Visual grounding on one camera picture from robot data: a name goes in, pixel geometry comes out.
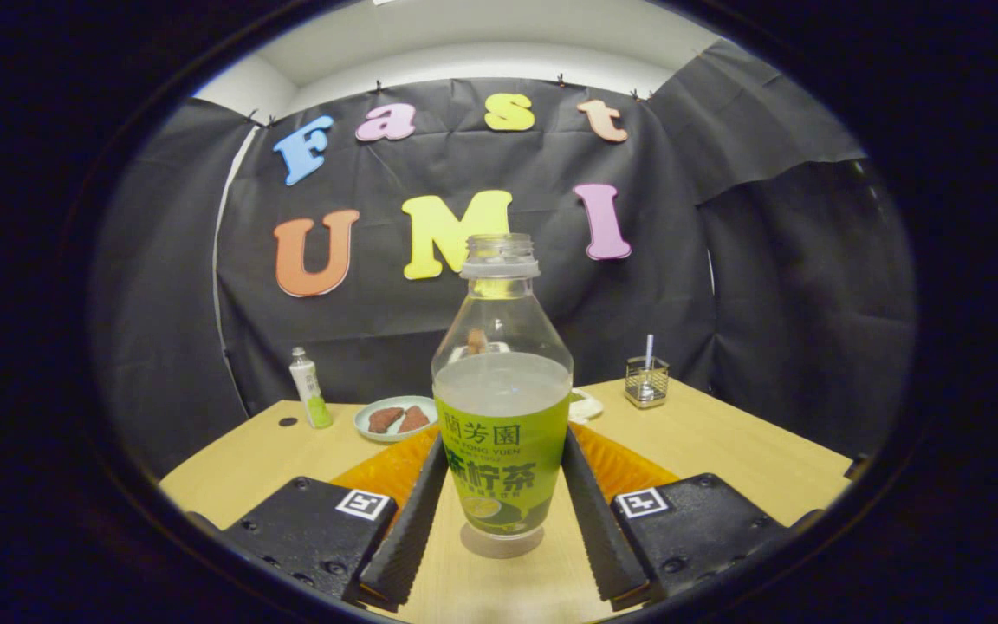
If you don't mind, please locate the wooden table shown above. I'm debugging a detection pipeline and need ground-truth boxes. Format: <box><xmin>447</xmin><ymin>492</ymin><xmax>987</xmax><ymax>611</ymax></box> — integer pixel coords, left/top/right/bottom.
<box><xmin>159</xmin><ymin>377</ymin><xmax>853</xmax><ymax>624</ymax></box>

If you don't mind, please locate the black backdrop cloth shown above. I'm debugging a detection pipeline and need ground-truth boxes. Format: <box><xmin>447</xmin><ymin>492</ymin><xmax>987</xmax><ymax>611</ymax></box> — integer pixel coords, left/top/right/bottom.
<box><xmin>92</xmin><ymin>39</ymin><xmax>916</xmax><ymax>482</ymax></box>

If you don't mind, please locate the round brown coaster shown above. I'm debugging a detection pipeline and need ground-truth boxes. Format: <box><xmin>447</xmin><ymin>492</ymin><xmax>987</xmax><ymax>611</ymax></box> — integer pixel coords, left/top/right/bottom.
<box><xmin>460</xmin><ymin>523</ymin><xmax>545</xmax><ymax>560</ymax></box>

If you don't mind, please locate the pale green plate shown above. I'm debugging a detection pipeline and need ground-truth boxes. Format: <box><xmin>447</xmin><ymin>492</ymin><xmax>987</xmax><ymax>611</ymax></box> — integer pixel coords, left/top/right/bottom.
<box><xmin>353</xmin><ymin>395</ymin><xmax>439</xmax><ymax>444</ymax></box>

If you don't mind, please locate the green label juice bottle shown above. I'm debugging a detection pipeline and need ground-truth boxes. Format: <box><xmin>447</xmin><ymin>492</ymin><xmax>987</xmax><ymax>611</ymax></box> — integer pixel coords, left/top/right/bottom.
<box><xmin>431</xmin><ymin>232</ymin><xmax>574</xmax><ymax>538</ymax></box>

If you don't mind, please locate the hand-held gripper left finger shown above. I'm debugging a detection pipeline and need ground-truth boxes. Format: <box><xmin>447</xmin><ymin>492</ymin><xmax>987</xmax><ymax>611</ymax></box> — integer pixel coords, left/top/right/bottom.
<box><xmin>222</xmin><ymin>432</ymin><xmax>450</xmax><ymax>608</ymax></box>

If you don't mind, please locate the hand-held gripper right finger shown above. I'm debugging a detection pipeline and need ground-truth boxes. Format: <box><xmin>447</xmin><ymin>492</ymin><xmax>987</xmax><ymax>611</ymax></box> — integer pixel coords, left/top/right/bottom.
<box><xmin>561</xmin><ymin>425</ymin><xmax>799</xmax><ymax>608</ymax></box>

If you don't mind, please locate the white divided snack tray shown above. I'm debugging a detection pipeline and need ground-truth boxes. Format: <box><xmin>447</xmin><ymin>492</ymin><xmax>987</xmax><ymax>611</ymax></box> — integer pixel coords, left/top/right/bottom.
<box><xmin>568</xmin><ymin>388</ymin><xmax>604</xmax><ymax>424</ymax></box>

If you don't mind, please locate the small white green bottle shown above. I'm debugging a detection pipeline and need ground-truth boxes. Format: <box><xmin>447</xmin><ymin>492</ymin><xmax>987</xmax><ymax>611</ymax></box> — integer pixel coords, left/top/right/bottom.
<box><xmin>288</xmin><ymin>347</ymin><xmax>334</xmax><ymax>430</ymax></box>

